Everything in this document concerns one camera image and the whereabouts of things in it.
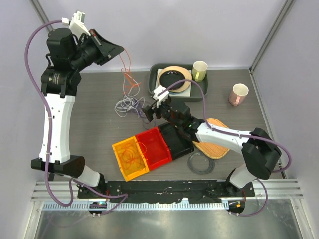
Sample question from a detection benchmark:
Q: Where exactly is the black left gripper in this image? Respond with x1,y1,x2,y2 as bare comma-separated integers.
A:
70,29,124,72

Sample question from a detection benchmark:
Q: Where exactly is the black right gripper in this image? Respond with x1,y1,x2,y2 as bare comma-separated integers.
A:
142,98,182,130

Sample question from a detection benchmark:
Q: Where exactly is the white cable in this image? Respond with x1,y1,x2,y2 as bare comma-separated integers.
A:
114,72,145,118

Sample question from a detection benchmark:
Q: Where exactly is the orange cable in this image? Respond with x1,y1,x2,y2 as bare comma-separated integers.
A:
117,48,148,172

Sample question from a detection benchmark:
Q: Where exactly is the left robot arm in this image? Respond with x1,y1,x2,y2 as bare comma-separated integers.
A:
31,28,124,199

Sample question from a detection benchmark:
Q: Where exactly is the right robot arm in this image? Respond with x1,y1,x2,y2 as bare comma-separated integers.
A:
142,99,282,197

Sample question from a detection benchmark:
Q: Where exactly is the white paper sheet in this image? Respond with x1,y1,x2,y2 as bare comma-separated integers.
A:
156,69,193,97

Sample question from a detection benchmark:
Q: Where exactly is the tan rimmed black plate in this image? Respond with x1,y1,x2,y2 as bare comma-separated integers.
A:
158,65,193,93

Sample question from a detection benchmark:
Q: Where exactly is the red plastic bin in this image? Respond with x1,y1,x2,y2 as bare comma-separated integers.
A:
135,127,172,171

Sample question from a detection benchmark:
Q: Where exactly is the black plastic bin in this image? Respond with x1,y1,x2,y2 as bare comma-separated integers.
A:
158,122,194,160

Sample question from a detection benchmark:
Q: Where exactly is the dark green tray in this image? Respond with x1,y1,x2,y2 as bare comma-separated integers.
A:
148,63,208,102

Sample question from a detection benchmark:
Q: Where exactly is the yellow plastic bin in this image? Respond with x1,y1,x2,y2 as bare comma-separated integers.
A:
112,136,149,182

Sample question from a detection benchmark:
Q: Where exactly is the green mug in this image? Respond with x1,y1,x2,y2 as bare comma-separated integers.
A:
192,61,208,82

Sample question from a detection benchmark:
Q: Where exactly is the woven orange basket tray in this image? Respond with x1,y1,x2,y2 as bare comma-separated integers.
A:
193,118,230,160

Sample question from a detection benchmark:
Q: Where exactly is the pink mug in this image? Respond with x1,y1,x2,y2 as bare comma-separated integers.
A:
228,83,249,106

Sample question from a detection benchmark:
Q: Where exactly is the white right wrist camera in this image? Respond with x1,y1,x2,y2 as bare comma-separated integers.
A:
152,85,169,108

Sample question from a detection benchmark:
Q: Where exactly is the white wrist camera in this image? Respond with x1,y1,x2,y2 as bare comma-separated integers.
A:
152,85,169,108
62,10,91,38

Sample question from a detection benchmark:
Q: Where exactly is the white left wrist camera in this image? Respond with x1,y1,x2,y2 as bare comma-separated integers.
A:
62,10,91,38

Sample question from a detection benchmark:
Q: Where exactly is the aluminium frame post left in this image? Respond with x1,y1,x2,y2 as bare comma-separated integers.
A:
29,0,80,80

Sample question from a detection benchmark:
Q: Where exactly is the aluminium frame post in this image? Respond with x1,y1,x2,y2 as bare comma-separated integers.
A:
249,0,296,73
29,0,80,80

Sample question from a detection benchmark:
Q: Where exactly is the grey coiled cable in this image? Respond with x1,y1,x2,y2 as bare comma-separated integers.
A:
187,152,216,175

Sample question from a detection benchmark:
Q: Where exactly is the purple left arm hose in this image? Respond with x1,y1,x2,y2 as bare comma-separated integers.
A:
23,19,129,217

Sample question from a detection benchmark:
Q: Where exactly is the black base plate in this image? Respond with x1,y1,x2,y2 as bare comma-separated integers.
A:
77,179,255,204

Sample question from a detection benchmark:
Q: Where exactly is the aluminium front rail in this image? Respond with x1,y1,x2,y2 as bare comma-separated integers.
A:
31,180,303,215

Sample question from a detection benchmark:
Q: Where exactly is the aluminium frame post right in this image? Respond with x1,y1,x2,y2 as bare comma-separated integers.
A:
249,0,296,73

